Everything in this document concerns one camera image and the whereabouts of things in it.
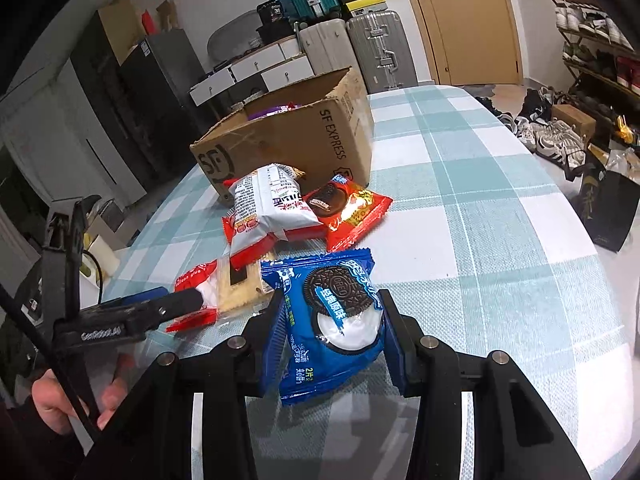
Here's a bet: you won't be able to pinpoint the clear cracker packet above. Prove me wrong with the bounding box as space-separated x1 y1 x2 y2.
165 256 272 333

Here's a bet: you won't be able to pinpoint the white red chip bag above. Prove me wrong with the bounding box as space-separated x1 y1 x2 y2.
222 164 326 270

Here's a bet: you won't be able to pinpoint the blue Oreo snack packet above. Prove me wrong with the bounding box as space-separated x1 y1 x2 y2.
262 248 385 405

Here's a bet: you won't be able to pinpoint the red chocolate pie packet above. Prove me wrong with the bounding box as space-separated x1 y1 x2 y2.
304 174 393 252

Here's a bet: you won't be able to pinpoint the left hand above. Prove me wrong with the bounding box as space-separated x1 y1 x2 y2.
32 354 134 436

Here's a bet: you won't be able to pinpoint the checkered teal tablecloth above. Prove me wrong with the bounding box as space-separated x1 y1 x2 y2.
104 86 638 479

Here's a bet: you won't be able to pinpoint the black cabinet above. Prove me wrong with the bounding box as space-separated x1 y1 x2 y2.
70 16 219 192

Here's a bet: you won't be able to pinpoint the black paper bag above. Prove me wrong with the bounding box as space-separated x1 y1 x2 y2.
574 154 639 252

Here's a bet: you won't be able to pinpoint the SF Express cardboard box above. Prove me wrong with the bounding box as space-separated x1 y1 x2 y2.
191 67 374 206

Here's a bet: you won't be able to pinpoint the white drawer cabinet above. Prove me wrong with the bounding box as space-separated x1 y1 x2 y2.
189 36 314 106

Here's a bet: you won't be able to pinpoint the white grey sneakers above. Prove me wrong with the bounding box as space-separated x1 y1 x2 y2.
515 116 587 171

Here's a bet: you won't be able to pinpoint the small brown cardboard box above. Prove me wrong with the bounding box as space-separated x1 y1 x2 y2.
551 104 597 143

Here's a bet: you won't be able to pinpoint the beige suitcase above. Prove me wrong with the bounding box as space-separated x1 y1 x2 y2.
297 18 368 96

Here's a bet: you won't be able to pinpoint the silver suitcase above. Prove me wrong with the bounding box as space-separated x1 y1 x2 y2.
346 10 418 94

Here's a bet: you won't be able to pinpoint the wooden shoe rack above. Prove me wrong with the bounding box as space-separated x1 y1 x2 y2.
551 0 639 129

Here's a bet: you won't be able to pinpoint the wooden door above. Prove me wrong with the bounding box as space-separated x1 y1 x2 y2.
410 0 522 86

